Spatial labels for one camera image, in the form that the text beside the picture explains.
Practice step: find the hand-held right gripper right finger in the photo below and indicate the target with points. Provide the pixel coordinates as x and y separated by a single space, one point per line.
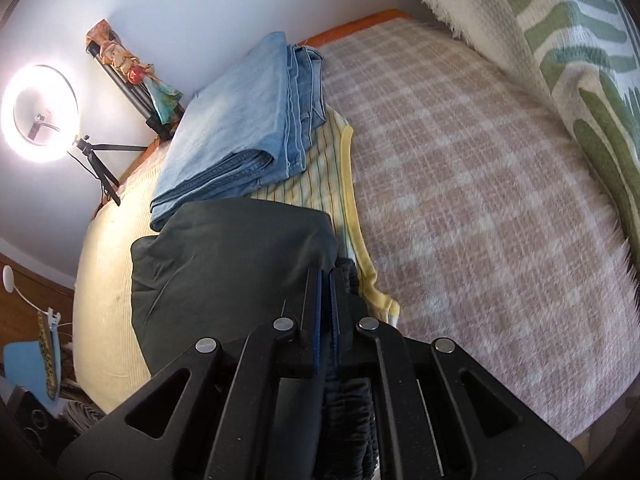
334 320

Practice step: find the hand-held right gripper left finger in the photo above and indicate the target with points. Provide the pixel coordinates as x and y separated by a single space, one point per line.
316 330

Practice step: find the dark green pants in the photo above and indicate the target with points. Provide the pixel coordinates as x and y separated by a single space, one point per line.
225 260

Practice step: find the yellow striped shirt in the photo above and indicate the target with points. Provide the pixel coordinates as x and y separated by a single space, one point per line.
320 180

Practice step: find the pink checked blanket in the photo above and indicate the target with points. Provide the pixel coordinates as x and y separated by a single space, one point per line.
475 185

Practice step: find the folded blue jeans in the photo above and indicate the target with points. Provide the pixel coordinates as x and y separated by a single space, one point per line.
225 125

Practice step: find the black white striped cloth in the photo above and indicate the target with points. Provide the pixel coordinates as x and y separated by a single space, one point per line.
82 415

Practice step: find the small black tripod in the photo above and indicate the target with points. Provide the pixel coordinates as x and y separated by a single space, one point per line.
105 175

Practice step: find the light blue board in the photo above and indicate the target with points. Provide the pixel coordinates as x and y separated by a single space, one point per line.
22 365

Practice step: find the folded silver tripod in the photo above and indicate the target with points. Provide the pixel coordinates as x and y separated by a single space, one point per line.
131 97

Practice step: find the black box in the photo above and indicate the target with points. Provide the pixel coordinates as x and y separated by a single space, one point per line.
30 415

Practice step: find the white clip lamp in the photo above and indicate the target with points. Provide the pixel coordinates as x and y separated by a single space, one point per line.
8 277

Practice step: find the colourful patterned scarf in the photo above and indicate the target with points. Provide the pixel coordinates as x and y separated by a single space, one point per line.
112 52

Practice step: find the black phone holder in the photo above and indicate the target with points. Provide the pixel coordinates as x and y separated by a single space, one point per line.
35 131

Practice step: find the green patterned white cushion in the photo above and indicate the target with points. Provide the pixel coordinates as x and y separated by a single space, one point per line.
550 35

